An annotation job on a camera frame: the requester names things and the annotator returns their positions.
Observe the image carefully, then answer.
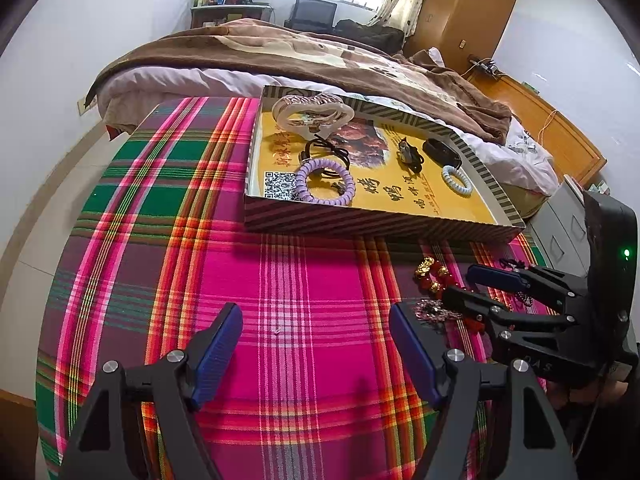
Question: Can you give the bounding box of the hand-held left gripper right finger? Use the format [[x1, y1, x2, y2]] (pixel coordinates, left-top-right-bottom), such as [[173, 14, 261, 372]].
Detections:
[[389, 303, 571, 480]]

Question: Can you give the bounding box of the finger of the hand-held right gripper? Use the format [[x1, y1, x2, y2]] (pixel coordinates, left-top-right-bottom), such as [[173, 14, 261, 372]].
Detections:
[[442, 284, 576, 341], [467, 263, 589, 314]]

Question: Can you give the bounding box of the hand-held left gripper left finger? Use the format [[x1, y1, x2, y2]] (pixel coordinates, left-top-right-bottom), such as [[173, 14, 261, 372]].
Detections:
[[60, 302, 244, 480]]

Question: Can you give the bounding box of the rhinestone hair clip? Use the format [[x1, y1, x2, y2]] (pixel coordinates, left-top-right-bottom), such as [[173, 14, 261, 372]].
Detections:
[[411, 300, 463, 326]]

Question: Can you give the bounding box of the red bead bracelet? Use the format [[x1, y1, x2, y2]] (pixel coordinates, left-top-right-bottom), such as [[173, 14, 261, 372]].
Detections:
[[414, 256, 488, 333]]

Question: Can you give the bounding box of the blue spiral hair tie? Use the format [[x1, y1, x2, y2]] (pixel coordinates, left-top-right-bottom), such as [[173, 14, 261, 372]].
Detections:
[[441, 165, 472, 197]]

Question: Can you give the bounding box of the striped cardboard box tray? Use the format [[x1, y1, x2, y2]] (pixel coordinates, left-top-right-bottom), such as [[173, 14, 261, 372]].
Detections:
[[243, 85, 525, 245]]

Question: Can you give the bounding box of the dark brown hair claw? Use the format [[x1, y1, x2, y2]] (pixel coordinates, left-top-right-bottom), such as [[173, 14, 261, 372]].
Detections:
[[422, 138, 462, 168]]

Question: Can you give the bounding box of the purple spiral hair tie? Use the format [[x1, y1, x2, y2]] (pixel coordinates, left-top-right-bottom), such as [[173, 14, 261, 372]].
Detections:
[[295, 157, 356, 206]]

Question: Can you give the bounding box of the black beaded hair tie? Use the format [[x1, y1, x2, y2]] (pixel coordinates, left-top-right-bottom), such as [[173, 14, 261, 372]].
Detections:
[[298, 135, 351, 166]]

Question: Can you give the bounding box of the white hair claw clip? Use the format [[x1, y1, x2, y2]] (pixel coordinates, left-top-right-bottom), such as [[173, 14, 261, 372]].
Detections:
[[271, 92, 355, 140]]

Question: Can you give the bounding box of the white drawer cabinet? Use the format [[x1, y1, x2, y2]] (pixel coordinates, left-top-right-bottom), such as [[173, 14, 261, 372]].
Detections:
[[525, 175, 596, 278]]

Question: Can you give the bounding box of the plaid pink green cloth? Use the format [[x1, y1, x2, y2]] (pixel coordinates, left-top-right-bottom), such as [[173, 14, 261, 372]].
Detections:
[[35, 95, 551, 480]]

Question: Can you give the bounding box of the white floral pillow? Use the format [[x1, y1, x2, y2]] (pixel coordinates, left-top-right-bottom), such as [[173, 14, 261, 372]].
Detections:
[[505, 115, 551, 161]]

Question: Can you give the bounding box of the wooden board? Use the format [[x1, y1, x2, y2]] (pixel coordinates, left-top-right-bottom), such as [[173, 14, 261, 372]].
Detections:
[[0, 390, 41, 480]]

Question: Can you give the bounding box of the wooden wardrobe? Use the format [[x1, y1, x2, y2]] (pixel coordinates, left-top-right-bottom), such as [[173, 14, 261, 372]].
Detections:
[[402, 0, 522, 73]]

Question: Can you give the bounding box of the dark sofa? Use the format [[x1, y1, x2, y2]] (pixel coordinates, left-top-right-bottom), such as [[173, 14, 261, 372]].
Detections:
[[332, 19, 405, 53]]

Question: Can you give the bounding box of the bed with brown blanket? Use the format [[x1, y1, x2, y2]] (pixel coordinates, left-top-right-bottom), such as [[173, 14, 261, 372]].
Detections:
[[97, 67, 558, 196]]

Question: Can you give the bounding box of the black television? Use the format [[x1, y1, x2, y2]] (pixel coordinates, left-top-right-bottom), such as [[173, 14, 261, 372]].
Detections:
[[290, 0, 338, 31]]

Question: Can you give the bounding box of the white side desk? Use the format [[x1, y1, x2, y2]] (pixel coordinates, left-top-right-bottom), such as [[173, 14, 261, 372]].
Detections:
[[190, 4, 273, 31]]

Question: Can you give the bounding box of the dark bead bracelet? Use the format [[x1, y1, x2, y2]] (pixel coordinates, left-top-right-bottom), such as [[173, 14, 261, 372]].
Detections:
[[499, 257, 536, 308]]

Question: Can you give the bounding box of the wooden bed frame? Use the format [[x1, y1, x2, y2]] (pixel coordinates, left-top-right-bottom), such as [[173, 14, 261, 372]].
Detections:
[[467, 72, 608, 221]]

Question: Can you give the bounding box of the orange cable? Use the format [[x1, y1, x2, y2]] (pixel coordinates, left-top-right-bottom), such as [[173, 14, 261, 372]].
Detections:
[[537, 107, 558, 143]]

